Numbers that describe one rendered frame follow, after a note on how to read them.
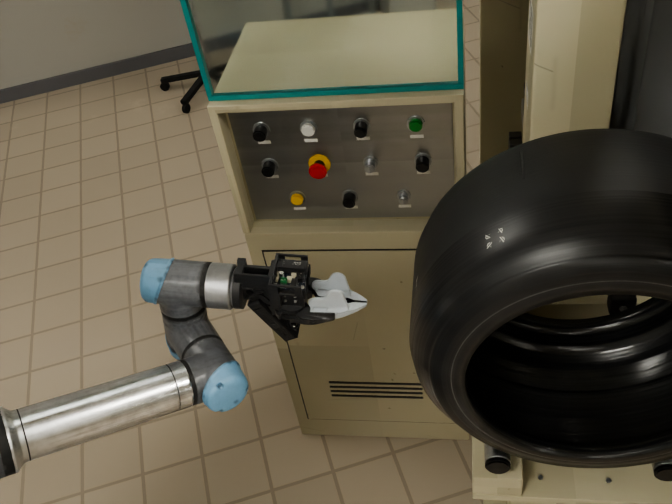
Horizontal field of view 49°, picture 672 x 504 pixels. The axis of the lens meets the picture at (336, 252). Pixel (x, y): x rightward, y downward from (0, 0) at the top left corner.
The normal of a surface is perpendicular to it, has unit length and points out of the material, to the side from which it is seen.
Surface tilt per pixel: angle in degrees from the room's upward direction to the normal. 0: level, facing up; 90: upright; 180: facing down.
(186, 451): 0
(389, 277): 90
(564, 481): 0
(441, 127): 90
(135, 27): 90
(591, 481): 0
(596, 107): 90
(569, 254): 44
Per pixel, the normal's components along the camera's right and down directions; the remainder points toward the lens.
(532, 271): -0.48, -0.02
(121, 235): -0.13, -0.72
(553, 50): -0.12, 0.69
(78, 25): 0.25, 0.63
